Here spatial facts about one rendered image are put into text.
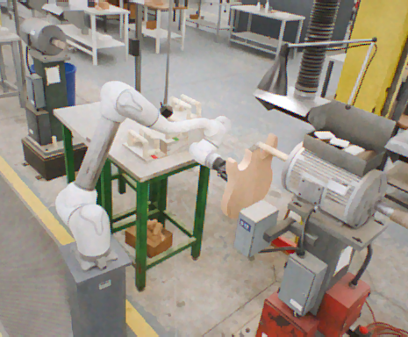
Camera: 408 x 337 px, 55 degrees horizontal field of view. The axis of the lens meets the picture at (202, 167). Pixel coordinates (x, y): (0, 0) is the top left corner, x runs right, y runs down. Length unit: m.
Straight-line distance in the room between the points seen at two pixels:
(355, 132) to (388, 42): 0.89
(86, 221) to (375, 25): 1.88
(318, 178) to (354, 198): 0.17
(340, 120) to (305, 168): 0.25
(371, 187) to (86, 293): 1.36
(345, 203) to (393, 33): 1.18
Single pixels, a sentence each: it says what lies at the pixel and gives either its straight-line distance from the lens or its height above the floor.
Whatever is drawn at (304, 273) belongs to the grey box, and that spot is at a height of 0.90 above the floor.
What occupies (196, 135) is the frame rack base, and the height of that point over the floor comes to 1.02.
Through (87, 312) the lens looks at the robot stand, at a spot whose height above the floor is 0.46.
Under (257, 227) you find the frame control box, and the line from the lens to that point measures 1.65.
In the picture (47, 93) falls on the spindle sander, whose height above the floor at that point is 0.79.
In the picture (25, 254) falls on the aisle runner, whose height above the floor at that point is 0.00.
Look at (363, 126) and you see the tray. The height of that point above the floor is 1.50.
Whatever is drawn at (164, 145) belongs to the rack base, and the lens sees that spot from 2.39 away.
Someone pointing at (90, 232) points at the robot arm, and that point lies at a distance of 1.86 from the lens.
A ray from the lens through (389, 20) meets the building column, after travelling 2.51.
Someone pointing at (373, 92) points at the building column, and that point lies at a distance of 2.57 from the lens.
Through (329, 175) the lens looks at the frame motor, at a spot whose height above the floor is 1.32.
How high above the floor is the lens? 2.09
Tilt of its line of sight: 30 degrees down
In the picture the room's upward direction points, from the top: 6 degrees clockwise
